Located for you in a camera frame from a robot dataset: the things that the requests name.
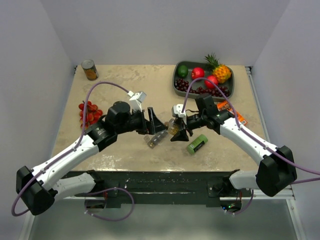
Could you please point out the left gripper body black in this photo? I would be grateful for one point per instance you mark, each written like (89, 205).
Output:
(138, 123)

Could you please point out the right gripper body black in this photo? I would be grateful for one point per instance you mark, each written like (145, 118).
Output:
(195, 121)

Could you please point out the amber pill bottle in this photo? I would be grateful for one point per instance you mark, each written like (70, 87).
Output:
(171, 127)

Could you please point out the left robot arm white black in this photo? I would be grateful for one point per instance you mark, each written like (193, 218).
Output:
(37, 187)

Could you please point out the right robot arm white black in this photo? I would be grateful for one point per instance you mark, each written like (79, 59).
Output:
(275, 164)

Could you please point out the green cylindrical bottle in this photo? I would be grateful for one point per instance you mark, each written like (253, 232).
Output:
(196, 144)

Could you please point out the orange snack packet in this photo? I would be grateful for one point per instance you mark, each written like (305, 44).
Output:
(225, 106)

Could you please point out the dark red grape bunch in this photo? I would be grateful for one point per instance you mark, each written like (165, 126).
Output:
(181, 86)

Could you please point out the red cherry tomato bunch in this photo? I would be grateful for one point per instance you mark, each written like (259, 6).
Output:
(89, 115)

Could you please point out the red apple right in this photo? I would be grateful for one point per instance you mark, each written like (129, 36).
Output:
(211, 82)

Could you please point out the red apple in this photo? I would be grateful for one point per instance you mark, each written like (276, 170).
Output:
(211, 82)
(197, 72)

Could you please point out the red apple left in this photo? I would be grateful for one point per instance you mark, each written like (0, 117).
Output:
(197, 72)

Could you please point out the dark green tray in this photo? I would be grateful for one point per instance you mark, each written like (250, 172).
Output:
(230, 83)

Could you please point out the green lime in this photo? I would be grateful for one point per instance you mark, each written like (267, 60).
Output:
(182, 71)

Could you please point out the small pineapple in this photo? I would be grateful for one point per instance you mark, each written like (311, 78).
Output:
(218, 70)

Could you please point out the tin can orange label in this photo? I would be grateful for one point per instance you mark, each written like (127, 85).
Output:
(90, 69)

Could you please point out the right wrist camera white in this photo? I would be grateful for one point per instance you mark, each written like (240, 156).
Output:
(178, 112)

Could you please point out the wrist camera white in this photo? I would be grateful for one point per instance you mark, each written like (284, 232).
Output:
(136, 99)
(178, 112)

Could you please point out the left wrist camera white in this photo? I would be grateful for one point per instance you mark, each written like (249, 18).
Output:
(136, 99)

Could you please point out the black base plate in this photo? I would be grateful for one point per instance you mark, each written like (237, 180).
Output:
(161, 188)

